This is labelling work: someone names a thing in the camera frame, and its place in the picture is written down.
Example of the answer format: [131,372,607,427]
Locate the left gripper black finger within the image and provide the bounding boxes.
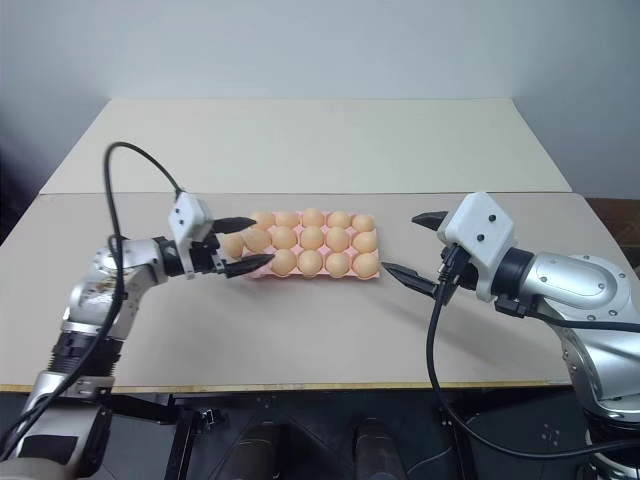
[221,253,276,280]
[211,216,254,234]

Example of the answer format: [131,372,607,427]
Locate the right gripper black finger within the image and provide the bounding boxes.
[381,260,441,298]
[410,210,450,234]

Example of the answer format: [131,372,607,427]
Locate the short black right arm cable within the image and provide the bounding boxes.
[519,304,640,334]

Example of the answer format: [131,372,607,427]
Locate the dark rounded shape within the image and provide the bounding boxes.
[233,422,290,480]
[351,417,402,480]

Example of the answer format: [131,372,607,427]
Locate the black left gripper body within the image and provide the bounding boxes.
[188,229,229,276]

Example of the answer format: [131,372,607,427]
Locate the pink egg tray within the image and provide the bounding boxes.
[241,209,384,280]

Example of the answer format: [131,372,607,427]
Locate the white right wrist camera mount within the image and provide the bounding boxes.
[435,191,519,305]

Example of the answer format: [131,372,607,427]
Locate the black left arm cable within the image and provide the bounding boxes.
[0,142,187,464]

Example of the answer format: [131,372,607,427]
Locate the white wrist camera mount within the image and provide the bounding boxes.
[167,191,215,279]
[435,191,519,305]

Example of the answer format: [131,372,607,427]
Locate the black under-table frame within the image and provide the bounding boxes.
[102,389,594,480]

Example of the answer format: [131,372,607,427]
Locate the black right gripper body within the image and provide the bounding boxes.
[436,241,478,297]

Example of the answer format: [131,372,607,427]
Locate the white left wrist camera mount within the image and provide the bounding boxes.
[167,191,215,279]

